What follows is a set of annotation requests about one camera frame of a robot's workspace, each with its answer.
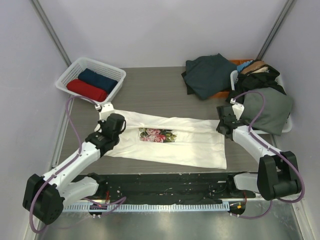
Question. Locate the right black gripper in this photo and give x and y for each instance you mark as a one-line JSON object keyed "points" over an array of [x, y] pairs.
{"points": [[225, 116]]}

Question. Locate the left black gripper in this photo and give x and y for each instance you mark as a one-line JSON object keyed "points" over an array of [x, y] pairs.
{"points": [[101, 123]]}

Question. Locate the white floral print t-shirt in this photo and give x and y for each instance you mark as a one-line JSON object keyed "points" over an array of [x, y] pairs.
{"points": [[171, 140]]}

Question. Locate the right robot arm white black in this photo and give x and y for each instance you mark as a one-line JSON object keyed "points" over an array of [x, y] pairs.
{"points": [[278, 174]]}

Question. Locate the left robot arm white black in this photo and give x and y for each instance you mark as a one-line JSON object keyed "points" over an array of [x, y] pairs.
{"points": [[47, 195]]}

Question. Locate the orange plastic tray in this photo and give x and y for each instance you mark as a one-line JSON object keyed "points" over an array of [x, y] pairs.
{"points": [[225, 93]]}

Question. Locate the white plastic laundry bin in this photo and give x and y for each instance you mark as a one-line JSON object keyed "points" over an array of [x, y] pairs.
{"points": [[288, 124]]}

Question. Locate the dark teal folded t-shirt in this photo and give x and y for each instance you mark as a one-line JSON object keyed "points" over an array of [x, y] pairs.
{"points": [[208, 75]]}

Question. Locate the grey green t-shirt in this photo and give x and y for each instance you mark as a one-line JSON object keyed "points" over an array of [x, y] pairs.
{"points": [[276, 110]]}

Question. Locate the blue cloth in bin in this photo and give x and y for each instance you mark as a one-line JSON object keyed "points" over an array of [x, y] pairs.
{"points": [[243, 65]]}

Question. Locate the black crumpled garment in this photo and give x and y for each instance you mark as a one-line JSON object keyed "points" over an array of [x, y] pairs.
{"points": [[253, 81]]}

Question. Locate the rolled red t-shirt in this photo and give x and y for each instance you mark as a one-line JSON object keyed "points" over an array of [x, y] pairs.
{"points": [[80, 87]]}

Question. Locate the rolled navy blue t-shirt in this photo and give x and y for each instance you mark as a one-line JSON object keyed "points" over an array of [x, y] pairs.
{"points": [[97, 80]]}

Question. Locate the white plastic lattice basket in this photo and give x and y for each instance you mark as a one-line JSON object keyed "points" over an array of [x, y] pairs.
{"points": [[98, 67]]}

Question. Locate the tan beige garment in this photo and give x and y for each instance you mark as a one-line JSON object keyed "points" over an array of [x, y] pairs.
{"points": [[257, 66]]}

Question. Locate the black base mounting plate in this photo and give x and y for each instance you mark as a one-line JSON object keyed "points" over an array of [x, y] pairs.
{"points": [[158, 188]]}

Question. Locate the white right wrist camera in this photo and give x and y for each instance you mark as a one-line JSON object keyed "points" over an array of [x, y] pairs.
{"points": [[237, 108]]}

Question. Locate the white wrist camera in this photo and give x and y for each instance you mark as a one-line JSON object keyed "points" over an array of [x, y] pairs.
{"points": [[237, 108], [104, 110]]}

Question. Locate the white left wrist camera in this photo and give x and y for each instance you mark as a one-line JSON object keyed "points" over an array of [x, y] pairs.
{"points": [[104, 110]]}

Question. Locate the slotted white cable duct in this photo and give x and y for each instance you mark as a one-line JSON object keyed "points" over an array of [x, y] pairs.
{"points": [[137, 208]]}

